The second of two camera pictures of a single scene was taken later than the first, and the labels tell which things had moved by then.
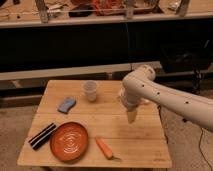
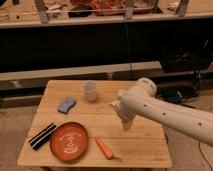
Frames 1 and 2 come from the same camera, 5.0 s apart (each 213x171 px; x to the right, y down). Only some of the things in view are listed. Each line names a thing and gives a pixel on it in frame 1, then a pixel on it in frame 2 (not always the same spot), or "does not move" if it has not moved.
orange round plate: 69,141 does not move
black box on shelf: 83,10 does not move
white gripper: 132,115 → 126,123
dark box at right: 185,57 does not move
